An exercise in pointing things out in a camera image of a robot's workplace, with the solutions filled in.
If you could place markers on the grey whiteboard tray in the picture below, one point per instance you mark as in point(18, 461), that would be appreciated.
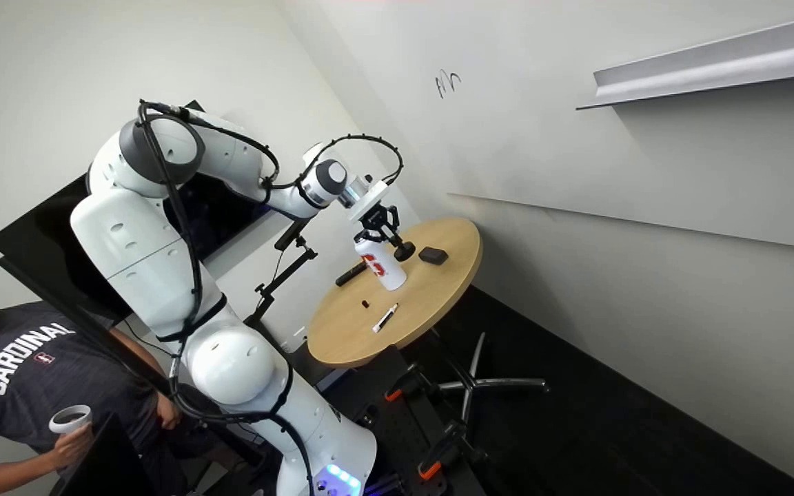
point(750, 59)

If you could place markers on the black monitor screen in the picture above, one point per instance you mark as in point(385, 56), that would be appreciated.
point(112, 253)

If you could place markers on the orange handled clamp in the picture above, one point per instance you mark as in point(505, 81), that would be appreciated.
point(437, 461)

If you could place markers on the man in grey shirt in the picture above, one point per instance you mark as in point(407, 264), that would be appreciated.
point(49, 365)

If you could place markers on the black bottle lid with handle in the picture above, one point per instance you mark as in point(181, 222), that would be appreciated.
point(403, 252)

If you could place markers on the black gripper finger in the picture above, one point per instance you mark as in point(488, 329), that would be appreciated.
point(393, 230)
point(367, 233)

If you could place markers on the black dry erase marker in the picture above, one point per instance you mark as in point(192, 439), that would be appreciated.
point(385, 317)

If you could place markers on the white cup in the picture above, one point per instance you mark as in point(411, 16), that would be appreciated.
point(66, 420)

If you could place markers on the black camera stand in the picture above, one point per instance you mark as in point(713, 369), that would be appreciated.
point(290, 237)

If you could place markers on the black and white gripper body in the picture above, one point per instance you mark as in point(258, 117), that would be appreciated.
point(370, 207)

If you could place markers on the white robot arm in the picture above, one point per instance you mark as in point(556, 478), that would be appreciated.
point(248, 384)

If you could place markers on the white metal water bottle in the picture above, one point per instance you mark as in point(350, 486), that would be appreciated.
point(381, 262)

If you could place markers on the black whiteboard eraser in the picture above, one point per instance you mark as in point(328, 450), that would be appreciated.
point(435, 253)

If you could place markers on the round wooden table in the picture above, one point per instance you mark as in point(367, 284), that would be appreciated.
point(341, 332)

